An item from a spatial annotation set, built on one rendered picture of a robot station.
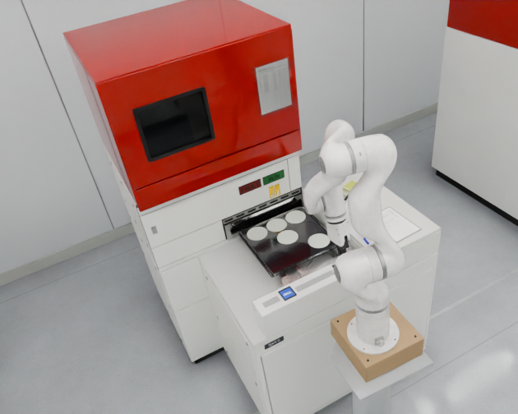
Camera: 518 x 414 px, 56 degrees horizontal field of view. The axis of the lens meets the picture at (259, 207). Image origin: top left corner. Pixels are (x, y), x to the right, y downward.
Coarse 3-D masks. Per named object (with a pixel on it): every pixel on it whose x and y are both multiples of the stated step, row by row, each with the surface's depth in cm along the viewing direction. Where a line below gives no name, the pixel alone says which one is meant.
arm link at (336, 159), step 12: (336, 120) 155; (336, 132) 147; (348, 132) 150; (324, 144) 144; (336, 144) 142; (348, 144) 141; (324, 156) 141; (336, 156) 139; (348, 156) 139; (324, 168) 142; (336, 168) 140; (348, 168) 140
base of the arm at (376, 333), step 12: (360, 312) 171; (384, 312) 169; (360, 324) 175; (372, 324) 172; (384, 324) 173; (396, 324) 184; (348, 336) 183; (360, 336) 180; (372, 336) 176; (384, 336) 177; (396, 336) 180; (360, 348) 178; (372, 348) 178; (384, 348) 177
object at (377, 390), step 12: (336, 348) 192; (336, 360) 188; (348, 360) 187; (420, 360) 183; (348, 372) 183; (396, 372) 180; (408, 372) 180; (348, 384) 181; (360, 384) 178; (372, 384) 178; (384, 384) 177; (360, 396) 175; (372, 396) 176; (384, 396) 198; (360, 408) 206; (372, 408) 202; (384, 408) 204
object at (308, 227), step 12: (276, 216) 248; (288, 228) 239; (300, 228) 238; (312, 228) 237; (252, 240) 236; (264, 240) 235; (276, 240) 234; (300, 240) 232; (264, 252) 228; (276, 252) 227; (288, 252) 226; (300, 252) 225; (312, 252) 224; (276, 264) 221; (288, 264) 220
